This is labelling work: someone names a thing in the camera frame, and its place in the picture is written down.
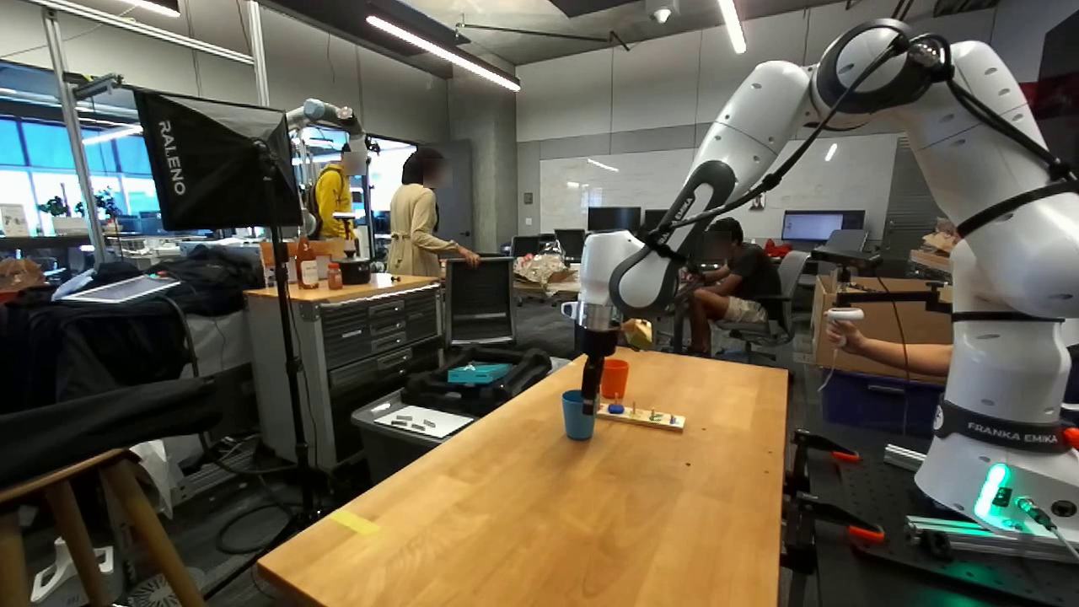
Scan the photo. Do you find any person's forearm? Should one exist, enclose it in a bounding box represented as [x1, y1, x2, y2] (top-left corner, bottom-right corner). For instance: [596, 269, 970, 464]
[858, 332, 954, 379]

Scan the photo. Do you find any blue cup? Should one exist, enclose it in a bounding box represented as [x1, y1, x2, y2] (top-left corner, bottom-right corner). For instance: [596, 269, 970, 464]
[561, 389, 599, 442]

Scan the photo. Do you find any wooden peg board toy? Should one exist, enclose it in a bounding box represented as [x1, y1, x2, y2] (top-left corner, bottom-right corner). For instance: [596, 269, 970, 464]
[596, 393, 687, 433]

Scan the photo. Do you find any monitor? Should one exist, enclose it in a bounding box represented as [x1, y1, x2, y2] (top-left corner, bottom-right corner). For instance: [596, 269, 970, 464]
[587, 206, 642, 234]
[781, 209, 867, 246]

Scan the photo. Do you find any black foam case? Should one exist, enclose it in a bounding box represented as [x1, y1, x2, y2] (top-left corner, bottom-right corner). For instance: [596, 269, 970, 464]
[400, 343, 554, 416]

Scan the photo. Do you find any whiteboard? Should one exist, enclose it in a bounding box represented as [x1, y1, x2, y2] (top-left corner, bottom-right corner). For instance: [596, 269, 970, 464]
[539, 133, 900, 243]

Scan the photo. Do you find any person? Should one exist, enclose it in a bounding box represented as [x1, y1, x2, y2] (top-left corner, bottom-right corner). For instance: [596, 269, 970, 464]
[686, 217, 786, 356]
[385, 148, 482, 280]
[304, 143, 361, 247]

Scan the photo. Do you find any office chair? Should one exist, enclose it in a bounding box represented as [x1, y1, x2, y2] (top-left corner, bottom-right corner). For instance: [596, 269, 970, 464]
[715, 250, 812, 365]

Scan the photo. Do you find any grey tool cabinet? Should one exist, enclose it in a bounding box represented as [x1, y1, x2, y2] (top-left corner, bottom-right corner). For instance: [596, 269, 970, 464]
[244, 273, 444, 470]

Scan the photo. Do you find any person's hand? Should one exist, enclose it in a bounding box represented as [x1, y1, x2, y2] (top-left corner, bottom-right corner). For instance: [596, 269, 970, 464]
[825, 320, 869, 354]

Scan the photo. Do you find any cardboard box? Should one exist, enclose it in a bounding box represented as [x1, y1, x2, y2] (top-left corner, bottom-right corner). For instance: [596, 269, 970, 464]
[811, 274, 954, 386]

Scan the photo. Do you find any blue plastic bin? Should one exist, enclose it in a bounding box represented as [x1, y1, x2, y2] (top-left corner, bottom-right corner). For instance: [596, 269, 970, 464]
[821, 368, 947, 438]

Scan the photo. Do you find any brown glass bottle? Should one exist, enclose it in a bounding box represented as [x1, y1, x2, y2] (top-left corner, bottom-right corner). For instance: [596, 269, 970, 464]
[296, 235, 320, 291]

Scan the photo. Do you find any yellow tape strip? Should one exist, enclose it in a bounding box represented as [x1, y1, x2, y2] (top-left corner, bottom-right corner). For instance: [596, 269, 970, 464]
[328, 508, 383, 538]

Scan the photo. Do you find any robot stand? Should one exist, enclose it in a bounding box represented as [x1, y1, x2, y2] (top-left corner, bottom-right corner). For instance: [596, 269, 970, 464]
[782, 428, 1079, 607]

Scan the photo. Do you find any softbox light on stand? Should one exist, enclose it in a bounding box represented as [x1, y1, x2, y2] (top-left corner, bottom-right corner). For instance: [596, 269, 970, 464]
[132, 88, 325, 519]

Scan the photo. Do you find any white tablet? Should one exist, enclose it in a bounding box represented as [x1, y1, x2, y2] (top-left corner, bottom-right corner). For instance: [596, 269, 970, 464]
[60, 275, 183, 305]

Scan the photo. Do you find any black cloth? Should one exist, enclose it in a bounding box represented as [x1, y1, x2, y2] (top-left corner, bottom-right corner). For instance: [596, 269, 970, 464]
[0, 244, 264, 487]

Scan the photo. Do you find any wooden stool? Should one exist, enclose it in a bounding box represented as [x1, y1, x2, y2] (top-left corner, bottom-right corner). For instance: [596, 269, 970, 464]
[0, 449, 208, 607]

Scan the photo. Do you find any window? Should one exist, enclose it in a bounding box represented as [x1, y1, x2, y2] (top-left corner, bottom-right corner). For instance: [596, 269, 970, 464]
[0, 108, 158, 239]

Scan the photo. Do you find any black clamp with orange handle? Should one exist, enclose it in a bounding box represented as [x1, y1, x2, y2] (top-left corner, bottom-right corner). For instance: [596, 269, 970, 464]
[784, 491, 888, 545]
[791, 428, 862, 465]

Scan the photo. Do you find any aluminium rail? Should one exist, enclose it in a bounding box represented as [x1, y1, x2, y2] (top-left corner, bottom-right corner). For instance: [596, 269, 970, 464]
[905, 515, 1079, 564]

